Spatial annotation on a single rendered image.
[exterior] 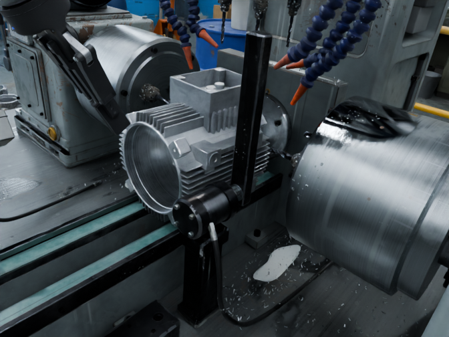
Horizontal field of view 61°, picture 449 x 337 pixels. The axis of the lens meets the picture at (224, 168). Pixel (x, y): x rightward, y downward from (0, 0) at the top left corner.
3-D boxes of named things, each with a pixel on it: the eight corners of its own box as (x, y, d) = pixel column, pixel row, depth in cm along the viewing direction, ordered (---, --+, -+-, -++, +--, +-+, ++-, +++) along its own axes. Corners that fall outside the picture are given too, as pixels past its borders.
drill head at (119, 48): (128, 97, 119) (124, 11, 106) (211, 138, 98) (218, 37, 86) (49, 115, 102) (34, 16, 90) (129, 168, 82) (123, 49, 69)
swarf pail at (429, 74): (404, 95, 459) (411, 72, 446) (410, 89, 481) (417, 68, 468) (431, 101, 445) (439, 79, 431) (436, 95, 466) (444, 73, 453)
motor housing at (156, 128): (198, 162, 85) (202, 79, 76) (263, 199, 74) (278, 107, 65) (120, 192, 72) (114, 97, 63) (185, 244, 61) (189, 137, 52)
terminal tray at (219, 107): (216, 102, 75) (218, 66, 72) (256, 120, 69) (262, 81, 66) (168, 116, 68) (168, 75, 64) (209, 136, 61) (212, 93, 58)
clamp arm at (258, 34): (238, 192, 62) (258, 29, 49) (252, 200, 60) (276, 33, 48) (224, 200, 60) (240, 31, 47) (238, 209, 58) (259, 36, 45)
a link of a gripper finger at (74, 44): (55, 14, 47) (77, 21, 44) (79, 49, 51) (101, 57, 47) (40, 25, 46) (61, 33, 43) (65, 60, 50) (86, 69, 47)
